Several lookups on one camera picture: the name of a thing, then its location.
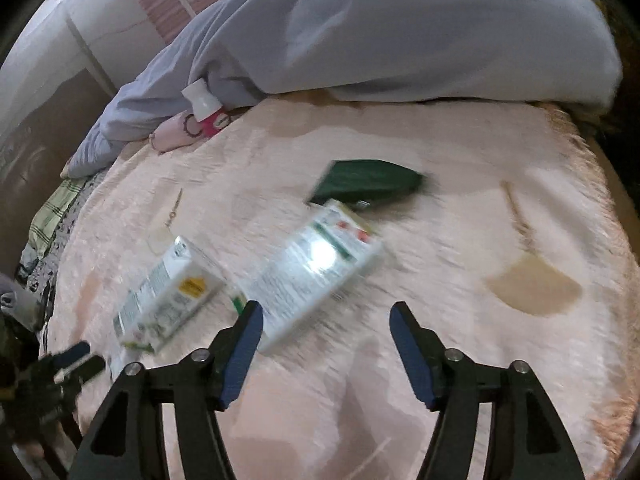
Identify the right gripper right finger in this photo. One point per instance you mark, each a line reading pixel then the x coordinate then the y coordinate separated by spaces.
pixel 527 439

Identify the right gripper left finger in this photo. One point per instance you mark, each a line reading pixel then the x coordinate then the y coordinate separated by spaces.
pixel 126 437

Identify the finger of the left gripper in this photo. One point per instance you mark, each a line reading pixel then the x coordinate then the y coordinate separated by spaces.
pixel 71 355
pixel 80 371

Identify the white green carton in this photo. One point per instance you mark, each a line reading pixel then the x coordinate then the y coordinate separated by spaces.
pixel 173 290

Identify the green white medicine box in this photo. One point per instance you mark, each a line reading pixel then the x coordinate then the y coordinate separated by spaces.
pixel 318 261

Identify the dark green packet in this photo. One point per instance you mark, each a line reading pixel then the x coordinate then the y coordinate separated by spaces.
pixel 365 182

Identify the green plaid cloth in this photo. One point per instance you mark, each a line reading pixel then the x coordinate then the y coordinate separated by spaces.
pixel 46 220

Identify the pink thermos bottle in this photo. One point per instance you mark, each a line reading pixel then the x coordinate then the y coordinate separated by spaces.
pixel 175 132

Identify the white pink pill bottle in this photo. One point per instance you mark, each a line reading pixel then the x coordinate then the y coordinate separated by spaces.
pixel 208 111

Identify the light blue duvet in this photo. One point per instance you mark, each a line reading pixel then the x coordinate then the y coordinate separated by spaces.
pixel 366 51

